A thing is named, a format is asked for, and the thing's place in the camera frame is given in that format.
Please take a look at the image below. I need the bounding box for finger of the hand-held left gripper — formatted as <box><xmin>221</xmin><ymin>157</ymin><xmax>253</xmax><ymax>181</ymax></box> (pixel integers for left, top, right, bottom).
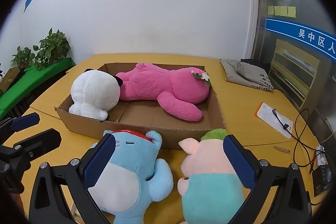
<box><xmin>10</xmin><ymin>112</ymin><xmax>40</xmax><ymax>132</ymax></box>
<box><xmin>13</xmin><ymin>128</ymin><xmax>62</xmax><ymax>161</ymax></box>

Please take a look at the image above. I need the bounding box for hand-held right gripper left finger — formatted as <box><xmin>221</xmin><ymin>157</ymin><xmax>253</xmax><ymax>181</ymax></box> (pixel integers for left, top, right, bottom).
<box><xmin>28</xmin><ymin>133</ymin><xmax>117</xmax><ymax>224</ymax></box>

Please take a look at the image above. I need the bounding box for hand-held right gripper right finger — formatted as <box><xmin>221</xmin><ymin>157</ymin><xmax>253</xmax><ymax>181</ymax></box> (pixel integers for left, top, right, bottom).
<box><xmin>223</xmin><ymin>134</ymin><xmax>313</xmax><ymax>224</ymax></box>

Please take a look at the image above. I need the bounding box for pink pig plush toy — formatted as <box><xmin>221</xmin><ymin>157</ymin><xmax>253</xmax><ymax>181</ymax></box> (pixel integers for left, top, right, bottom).
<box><xmin>177</xmin><ymin>128</ymin><xmax>246</xmax><ymax>224</ymax></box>

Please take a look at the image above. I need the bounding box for blue plush toy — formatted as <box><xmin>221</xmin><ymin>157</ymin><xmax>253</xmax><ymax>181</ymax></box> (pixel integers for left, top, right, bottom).
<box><xmin>88</xmin><ymin>129</ymin><xmax>174</xmax><ymax>224</ymax></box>

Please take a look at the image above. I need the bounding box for brown cardboard box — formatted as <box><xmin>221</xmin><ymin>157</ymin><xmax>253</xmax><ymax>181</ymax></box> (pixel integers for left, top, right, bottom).
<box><xmin>54</xmin><ymin>63</ymin><xmax>226</xmax><ymax>149</ymax></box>

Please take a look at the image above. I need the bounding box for green covered bench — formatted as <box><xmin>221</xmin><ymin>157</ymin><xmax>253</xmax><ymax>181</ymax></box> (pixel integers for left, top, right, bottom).
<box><xmin>0</xmin><ymin>57</ymin><xmax>76</xmax><ymax>119</ymax></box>

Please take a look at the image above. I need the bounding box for small brown box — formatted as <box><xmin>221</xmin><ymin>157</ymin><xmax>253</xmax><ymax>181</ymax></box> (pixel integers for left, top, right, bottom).
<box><xmin>0</xmin><ymin>67</ymin><xmax>21</xmax><ymax>93</ymax></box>

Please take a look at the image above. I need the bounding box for white packet with orange edge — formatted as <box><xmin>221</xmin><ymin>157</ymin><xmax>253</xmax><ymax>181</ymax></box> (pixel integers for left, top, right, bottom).
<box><xmin>254</xmin><ymin>102</ymin><xmax>294</xmax><ymax>139</ymax></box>

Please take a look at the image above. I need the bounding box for small green potted plant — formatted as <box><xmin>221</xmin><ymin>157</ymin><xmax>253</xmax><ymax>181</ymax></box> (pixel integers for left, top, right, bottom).
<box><xmin>11</xmin><ymin>46</ymin><xmax>35</xmax><ymax>68</ymax></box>

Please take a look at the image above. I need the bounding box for white panda plush toy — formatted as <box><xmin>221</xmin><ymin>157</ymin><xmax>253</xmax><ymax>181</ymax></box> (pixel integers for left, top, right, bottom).
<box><xmin>69</xmin><ymin>69</ymin><xmax>124</xmax><ymax>120</ymax></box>

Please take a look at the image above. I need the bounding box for red test lead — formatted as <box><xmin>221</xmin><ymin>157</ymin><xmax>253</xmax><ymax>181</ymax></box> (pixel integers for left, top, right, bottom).
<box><xmin>310</xmin><ymin>152</ymin><xmax>324</xmax><ymax>174</ymax></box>

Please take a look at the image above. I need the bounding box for large green potted plant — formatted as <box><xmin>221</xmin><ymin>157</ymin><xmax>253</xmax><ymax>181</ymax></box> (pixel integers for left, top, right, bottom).
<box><xmin>34</xmin><ymin>28</ymin><xmax>71</xmax><ymax>71</ymax></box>

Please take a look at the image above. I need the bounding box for white power strip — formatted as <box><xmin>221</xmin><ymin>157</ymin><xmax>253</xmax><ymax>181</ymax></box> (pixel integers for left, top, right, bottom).
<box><xmin>315</xmin><ymin>145</ymin><xmax>328</xmax><ymax>165</ymax></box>

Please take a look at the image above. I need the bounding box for grey cloth bag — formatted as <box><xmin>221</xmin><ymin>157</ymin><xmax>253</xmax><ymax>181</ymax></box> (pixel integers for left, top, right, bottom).
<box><xmin>220</xmin><ymin>59</ymin><xmax>274</xmax><ymax>92</ymax></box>

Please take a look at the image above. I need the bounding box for black electronic device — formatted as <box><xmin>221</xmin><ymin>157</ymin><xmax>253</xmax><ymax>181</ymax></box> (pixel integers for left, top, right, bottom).
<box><xmin>312</xmin><ymin>164</ymin><xmax>334</xmax><ymax>197</ymax></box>

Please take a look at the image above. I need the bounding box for magenta bear plush toy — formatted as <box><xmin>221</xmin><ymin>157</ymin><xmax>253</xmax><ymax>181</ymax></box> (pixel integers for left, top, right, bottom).
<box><xmin>115</xmin><ymin>63</ymin><xmax>211</xmax><ymax>122</ymax></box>

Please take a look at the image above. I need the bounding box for black cloth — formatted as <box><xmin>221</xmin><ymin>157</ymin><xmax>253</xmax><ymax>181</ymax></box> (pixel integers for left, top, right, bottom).
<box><xmin>240</xmin><ymin>58</ymin><xmax>264</xmax><ymax>65</ymax></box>

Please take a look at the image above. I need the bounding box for beige shelf rack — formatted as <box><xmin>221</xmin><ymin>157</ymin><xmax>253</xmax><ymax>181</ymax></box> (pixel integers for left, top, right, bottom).
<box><xmin>269</xmin><ymin>39</ymin><xmax>321</xmax><ymax>106</ymax></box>

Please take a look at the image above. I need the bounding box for blue banner strip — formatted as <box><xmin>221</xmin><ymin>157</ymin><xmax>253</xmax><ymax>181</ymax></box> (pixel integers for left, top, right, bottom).
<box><xmin>265</xmin><ymin>17</ymin><xmax>336</xmax><ymax>60</ymax></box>

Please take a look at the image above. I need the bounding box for glass partition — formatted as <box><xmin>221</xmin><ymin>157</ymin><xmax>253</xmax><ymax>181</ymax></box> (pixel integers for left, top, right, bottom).
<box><xmin>256</xmin><ymin>0</ymin><xmax>336</xmax><ymax>135</ymax></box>

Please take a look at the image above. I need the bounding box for short black plug cable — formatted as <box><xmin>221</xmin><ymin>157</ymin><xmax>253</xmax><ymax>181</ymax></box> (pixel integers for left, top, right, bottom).
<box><xmin>272</xmin><ymin>108</ymin><xmax>289</xmax><ymax>131</ymax></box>

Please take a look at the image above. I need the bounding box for long black cable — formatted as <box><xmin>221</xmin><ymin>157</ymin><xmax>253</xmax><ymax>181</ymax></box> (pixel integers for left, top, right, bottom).
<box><xmin>294</xmin><ymin>108</ymin><xmax>336</xmax><ymax>168</ymax></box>

